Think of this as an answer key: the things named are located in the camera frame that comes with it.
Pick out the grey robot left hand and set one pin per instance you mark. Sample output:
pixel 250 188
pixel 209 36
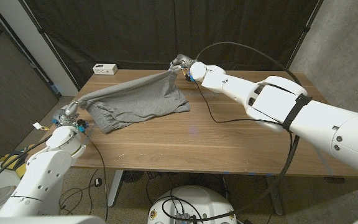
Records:
pixel 67 116

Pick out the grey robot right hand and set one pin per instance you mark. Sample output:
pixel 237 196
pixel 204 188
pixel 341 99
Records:
pixel 182 61

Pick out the grey cotton shorts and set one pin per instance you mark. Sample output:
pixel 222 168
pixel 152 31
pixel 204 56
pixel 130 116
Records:
pixel 135 99

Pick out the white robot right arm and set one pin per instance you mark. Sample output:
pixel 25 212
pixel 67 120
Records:
pixel 291 112

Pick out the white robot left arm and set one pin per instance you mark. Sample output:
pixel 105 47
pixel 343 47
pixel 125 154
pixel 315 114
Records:
pixel 42 174

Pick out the black backdrop curtain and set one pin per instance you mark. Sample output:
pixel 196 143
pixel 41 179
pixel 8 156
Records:
pixel 135 31

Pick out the white power strip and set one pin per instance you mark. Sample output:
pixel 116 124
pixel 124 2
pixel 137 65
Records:
pixel 105 69

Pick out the brown wooden door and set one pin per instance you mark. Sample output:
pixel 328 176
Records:
pixel 5 93

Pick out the yellow and black pad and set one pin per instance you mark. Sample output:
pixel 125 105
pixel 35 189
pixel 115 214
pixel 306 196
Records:
pixel 19 169

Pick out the black backdrop stand pole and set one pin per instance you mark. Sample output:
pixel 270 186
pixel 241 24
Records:
pixel 43 35
pixel 304 29

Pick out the white table leg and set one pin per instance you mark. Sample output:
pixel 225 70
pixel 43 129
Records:
pixel 115 189

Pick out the black round fan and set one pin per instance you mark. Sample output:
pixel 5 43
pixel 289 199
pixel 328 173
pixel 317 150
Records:
pixel 132 175

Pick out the white floor platform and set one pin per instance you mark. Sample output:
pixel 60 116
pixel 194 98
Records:
pixel 9 183

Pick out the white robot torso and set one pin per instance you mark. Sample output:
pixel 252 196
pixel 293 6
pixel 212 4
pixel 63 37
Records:
pixel 204 196

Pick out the dark table leg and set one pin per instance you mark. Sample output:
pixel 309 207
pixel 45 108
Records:
pixel 275 202

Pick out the white door frame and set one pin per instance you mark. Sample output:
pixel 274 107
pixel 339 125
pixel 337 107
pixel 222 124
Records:
pixel 40 53

